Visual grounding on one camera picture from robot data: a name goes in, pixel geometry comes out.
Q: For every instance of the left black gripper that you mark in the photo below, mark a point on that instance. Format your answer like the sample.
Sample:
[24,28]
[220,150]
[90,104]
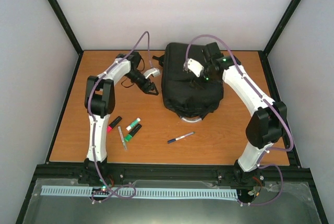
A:
[152,87]

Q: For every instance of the black student backpack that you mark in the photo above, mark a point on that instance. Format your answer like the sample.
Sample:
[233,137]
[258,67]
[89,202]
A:
[182,92]

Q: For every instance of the blue white pen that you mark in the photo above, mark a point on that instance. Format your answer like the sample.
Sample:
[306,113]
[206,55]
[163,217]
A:
[180,137]

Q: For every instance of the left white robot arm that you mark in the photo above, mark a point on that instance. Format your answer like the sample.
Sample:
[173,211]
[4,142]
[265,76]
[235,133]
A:
[100,103]

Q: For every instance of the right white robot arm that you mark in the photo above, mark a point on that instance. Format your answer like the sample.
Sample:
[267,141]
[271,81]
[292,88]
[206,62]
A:
[268,117]

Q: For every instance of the white green glue stick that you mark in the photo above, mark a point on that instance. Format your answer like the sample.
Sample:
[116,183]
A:
[133,124]

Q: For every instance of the pink highlighter marker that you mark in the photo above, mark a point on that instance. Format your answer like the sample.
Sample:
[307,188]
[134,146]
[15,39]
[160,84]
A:
[113,124]

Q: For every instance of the clear silver pen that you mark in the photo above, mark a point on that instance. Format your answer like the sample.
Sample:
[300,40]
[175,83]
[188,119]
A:
[122,137]

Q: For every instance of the green highlighter marker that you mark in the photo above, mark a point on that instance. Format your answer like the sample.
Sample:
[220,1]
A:
[133,132]

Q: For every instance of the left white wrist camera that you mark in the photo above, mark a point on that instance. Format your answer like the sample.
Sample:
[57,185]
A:
[154,72]

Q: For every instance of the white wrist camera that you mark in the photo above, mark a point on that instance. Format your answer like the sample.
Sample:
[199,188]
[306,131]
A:
[194,66]
[154,72]

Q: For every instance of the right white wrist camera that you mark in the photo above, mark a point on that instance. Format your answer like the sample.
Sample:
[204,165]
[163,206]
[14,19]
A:
[194,66]

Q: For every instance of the light blue cable duct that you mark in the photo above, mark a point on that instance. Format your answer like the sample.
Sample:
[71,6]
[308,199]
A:
[140,193]

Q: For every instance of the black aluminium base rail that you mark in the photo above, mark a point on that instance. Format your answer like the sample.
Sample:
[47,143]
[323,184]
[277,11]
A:
[123,173]

